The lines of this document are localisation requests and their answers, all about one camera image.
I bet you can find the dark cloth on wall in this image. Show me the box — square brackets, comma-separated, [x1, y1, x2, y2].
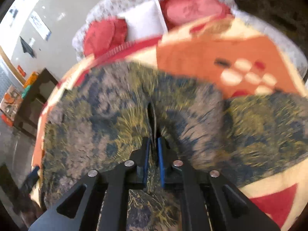
[20, 37, 35, 58]

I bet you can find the right red heart pillow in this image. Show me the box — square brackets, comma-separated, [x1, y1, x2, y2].
[159, 0, 231, 30]

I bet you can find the small white pillow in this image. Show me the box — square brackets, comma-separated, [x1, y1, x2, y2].
[117, 0, 168, 41]

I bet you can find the dark wooden table left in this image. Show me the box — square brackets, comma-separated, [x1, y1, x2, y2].
[13, 68, 58, 140]

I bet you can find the wall calendar poster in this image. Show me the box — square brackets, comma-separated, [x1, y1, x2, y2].
[29, 11, 51, 41]

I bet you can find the dark floral patterned shirt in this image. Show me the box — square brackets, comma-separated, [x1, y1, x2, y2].
[40, 62, 307, 229]

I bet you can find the orange red patterned blanket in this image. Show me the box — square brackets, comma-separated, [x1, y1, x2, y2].
[34, 16, 307, 230]

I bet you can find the red heart pillow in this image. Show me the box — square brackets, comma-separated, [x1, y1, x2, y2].
[84, 17, 128, 56]
[159, 0, 231, 30]

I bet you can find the left red heart pillow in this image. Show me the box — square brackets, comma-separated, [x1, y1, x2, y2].
[84, 17, 128, 56]

